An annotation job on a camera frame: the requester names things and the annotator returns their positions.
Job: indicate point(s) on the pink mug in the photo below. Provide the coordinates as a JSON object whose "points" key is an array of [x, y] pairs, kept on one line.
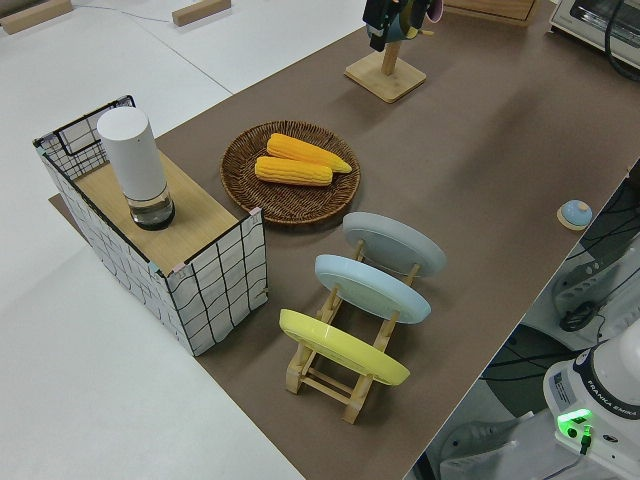
{"points": [[434, 10]]}

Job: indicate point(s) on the dark teal mug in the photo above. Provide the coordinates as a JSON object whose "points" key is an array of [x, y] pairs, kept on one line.
{"points": [[400, 27]]}

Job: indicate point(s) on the wooden plate rack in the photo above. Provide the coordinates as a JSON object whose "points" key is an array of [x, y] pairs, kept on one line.
{"points": [[327, 385]]}

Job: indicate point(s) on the white cylindrical bottle clear base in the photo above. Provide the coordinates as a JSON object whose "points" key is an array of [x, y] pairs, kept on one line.
{"points": [[132, 155]]}

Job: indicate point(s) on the wooden block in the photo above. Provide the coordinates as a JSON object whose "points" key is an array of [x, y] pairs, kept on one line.
{"points": [[200, 12], [35, 15]]}

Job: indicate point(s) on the wooden mug tree stand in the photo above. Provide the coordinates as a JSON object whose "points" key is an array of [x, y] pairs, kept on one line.
{"points": [[385, 77]]}

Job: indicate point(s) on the brown table mat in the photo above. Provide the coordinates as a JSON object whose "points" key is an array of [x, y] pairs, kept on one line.
{"points": [[475, 150]]}

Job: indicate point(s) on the light blue plate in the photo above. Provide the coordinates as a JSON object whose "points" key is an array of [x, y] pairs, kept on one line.
{"points": [[370, 287]]}

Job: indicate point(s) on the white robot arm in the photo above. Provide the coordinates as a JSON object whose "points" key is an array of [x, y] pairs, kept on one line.
{"points": [[610, 385]]}

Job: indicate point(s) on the grey plate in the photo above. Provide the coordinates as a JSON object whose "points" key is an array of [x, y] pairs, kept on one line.
{"points": [[395, 245]]}

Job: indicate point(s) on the round brown wicker basket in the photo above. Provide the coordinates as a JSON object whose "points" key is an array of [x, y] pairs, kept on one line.
{"points": [[250, 195]]}

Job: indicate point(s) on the blue bell wooden base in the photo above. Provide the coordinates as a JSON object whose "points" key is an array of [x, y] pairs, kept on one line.
{"points": [[576, 213]]}

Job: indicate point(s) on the wooden drawer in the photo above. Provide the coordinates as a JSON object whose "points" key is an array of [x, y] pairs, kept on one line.
{"points": [[500, 18]]}

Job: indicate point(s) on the grey power strip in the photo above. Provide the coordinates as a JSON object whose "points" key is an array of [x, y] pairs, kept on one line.
{"points": [[582, 285]]}

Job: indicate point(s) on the white robot mounting platform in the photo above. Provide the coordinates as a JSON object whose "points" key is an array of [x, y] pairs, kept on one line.
{"points": [[490, 445]]}

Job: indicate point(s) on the cream toaster oven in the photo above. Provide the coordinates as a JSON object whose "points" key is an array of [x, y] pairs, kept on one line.
{"points": [[585, 22]]}

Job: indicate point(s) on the wooden drawer cabinet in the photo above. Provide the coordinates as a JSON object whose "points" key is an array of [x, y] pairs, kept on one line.
{"points": [[500, 4]]}

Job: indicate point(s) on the green plug connector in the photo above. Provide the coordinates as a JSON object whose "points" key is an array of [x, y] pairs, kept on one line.
{"points": [[586, 439]]}

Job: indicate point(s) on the yellow plate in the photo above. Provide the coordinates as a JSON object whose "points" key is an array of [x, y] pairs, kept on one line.
{"points": [[340, 347]]}

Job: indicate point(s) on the yellow corn cob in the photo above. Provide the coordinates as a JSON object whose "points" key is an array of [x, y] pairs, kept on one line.
{"points": [[300, 148], [292, 171]]}

